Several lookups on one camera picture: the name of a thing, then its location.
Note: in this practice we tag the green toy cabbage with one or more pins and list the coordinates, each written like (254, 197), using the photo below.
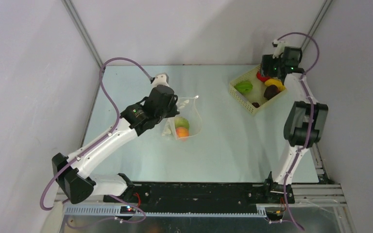
(181, 122)

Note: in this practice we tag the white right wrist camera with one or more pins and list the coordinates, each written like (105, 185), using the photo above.
(279, 46)

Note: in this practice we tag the red toy pepper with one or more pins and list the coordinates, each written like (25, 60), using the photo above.
(261, 77)

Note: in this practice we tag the green toy pepper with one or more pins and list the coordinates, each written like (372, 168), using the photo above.
(244, 87)

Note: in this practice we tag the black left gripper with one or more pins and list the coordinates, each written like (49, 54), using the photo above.
(173, 111)

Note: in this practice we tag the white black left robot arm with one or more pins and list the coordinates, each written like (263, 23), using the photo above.
(73, 172)

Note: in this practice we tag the orange red toy fruit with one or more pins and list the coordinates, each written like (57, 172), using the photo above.
(182, 132)

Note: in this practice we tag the small dark toy fruit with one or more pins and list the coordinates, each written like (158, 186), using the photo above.
(256, 104)

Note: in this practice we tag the yellow toy banana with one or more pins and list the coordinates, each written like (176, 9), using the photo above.
(275, 82)

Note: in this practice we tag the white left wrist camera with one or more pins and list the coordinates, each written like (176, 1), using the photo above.
(160, 79)

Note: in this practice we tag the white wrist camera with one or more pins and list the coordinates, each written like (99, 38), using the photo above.
(160, 79)
(279, 46)

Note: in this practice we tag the clear zip top bag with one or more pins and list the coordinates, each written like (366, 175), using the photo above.
(187, 108)

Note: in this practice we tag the cream perforated plastic basket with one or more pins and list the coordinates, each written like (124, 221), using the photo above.
(256, 95)

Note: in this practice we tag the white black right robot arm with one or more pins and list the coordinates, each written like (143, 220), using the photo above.
(304, 124)

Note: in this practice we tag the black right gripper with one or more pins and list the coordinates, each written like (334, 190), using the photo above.
(265, 71)

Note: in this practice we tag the dark purple toy fruit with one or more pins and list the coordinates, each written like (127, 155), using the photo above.
(271, 91)

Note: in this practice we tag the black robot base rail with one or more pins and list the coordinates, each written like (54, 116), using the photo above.
(205, 198)

